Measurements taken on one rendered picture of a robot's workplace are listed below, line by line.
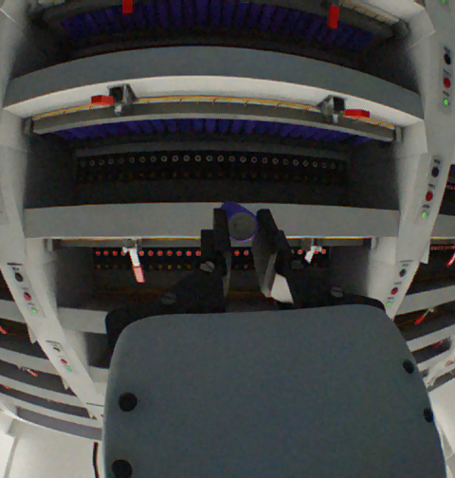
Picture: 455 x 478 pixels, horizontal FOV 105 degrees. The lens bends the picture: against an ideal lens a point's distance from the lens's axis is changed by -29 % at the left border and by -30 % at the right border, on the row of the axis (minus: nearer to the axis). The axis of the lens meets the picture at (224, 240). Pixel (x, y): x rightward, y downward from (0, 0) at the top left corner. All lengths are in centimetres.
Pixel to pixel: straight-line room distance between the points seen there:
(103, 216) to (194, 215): 12
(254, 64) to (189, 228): 22
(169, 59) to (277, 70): 12
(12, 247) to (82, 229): 15
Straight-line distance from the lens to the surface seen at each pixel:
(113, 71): 32
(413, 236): 49
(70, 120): 38
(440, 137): 47
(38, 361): 74
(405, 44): 50
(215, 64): 30
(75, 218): 37
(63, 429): 139
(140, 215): 33
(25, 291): 51
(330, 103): 34
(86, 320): 49
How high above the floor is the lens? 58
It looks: 28 degrees up
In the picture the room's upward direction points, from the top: 178 degrees counter-clockwise
